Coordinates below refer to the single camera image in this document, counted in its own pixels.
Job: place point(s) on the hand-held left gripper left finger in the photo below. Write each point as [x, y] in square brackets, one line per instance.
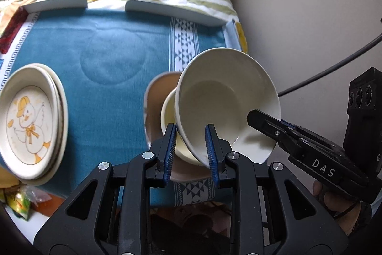
[169, 150]

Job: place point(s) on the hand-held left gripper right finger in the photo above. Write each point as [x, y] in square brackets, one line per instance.
[210, 150]

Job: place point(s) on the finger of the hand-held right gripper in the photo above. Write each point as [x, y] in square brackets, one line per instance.
[265, 126]
[298, 128]

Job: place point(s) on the cream round bowl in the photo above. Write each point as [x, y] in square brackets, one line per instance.
[226, 93]
[168, 113]

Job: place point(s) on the plain white plate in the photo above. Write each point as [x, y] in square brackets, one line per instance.
[60, 111]

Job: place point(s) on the small duck print plate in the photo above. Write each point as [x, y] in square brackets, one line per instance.
[29, 120]

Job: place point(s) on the person's right hand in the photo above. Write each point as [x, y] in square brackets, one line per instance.
[320, 190]

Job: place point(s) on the blue patterned tablecloth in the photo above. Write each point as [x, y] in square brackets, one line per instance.
[119, 43]

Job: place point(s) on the clear plastic wrapper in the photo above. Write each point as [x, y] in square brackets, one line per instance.
[35, 195]

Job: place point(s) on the yellow green snack packet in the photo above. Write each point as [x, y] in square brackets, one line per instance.
[19, 205]

